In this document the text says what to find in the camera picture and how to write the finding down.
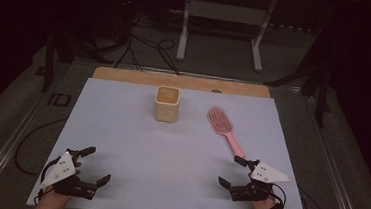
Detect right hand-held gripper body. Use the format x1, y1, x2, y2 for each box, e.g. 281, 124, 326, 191
228, 157, 294, 207

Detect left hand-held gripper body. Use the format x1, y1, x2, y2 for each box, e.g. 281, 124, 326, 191
38, 145, 102, 202

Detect person's right hand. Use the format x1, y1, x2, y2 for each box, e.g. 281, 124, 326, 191
246, 172, 280, 209

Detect pink hairbrush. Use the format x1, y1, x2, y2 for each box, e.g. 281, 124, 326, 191
204, 105, 250, 159

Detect white table mat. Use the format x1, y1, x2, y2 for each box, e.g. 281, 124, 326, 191
25, 73, 319, 209

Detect cream square cup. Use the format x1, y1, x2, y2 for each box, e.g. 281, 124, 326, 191
152, 84, 182, 124

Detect black stand legs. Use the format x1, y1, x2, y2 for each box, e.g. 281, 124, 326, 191
39, 22, 117, 99
261, 24, 340, 130

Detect white metal stand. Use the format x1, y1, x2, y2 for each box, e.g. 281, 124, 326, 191
175, 0, 279, 74

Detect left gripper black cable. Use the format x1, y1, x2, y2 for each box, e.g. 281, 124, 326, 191
32, 154, 62, 207

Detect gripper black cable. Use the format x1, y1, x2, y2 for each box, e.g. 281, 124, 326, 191
269, 181, 290, 208
32, 154, 62, 207

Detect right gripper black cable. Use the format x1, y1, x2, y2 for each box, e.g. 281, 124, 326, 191
269, 181, 290, 208

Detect thin black floor cable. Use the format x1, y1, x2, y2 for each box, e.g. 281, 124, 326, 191
12, 113, 68, 179

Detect metal floor rail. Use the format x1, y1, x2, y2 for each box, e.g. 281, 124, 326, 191
294, 90, 371, 209
0, 54, 90, 209

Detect black square floor frame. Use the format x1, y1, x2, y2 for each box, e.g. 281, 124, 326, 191
47, 91, 74, 109

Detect black looped floor cable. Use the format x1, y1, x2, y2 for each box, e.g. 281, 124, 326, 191
155, 37, 185, 77

